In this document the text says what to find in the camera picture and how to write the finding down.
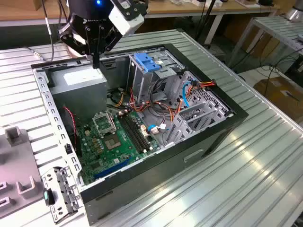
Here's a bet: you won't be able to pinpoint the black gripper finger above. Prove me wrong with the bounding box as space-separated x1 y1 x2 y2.
58 22 96 70
95 25 123 70

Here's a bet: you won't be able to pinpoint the orange red disk power wire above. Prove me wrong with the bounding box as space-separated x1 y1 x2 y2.
169 79 216 126

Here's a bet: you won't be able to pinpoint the metal disk bay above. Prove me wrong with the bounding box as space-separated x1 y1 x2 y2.
163 70 235 146

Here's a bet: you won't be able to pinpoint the blue plastic drive latch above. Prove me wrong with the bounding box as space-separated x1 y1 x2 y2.
134 53 162 73

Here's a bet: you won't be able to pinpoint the metal optical drive cage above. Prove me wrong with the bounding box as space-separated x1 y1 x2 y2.
127 48 187 105

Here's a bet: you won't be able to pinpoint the grey power supply unit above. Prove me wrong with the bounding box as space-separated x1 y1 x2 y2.
48 65 108 123

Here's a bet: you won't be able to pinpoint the wooden desk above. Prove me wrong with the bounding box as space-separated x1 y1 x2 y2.
0 0 281 26

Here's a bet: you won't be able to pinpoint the metal socket cover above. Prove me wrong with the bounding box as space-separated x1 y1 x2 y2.
91 113 117 138

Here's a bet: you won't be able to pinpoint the black RAM slot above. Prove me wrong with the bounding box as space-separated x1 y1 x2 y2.
127 113 152 150
121 114 146 152
125 113 150 151
118 115 143 153

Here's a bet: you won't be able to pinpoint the CPU socket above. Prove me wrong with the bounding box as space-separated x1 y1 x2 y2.
103 133 123 151

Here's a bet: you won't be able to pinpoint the green motherboard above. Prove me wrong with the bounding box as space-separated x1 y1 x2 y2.
77 111 161 186

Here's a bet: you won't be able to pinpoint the blue expansion slot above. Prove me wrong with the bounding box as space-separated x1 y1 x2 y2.
94 160 130 180

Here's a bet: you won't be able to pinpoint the grey parts rack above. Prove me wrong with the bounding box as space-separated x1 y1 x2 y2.
0 126 48 219

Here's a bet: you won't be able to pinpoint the black open PC case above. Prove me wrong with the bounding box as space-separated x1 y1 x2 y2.
30 43 249 225

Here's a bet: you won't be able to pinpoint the brown cardboard box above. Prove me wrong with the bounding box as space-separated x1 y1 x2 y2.
246 25 282 60

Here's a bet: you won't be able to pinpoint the flat labelled cardboard box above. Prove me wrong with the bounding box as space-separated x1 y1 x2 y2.
253 77 303 119

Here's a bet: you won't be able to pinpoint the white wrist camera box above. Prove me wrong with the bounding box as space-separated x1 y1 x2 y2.
108 4 145 36

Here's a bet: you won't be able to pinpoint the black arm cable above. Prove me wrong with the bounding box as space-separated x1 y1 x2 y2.
26 0 69 62

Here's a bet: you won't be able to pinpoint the power supply wire bundle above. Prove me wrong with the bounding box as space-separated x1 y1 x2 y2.
106 86 177 119

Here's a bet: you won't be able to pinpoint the black case fan red wire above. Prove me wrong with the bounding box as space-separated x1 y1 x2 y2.
60 105 82 158

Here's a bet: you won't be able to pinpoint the blue data wire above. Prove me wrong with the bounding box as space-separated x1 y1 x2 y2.
147 79 194 133

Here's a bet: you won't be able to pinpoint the white plug grey wires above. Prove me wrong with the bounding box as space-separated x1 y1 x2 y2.
148 122 170 135

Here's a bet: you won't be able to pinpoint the metal card retention bracket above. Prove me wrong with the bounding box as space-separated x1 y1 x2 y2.
41 165 81 225

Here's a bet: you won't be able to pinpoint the black teal latch handle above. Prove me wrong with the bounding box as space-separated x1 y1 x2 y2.
43 188 55 207

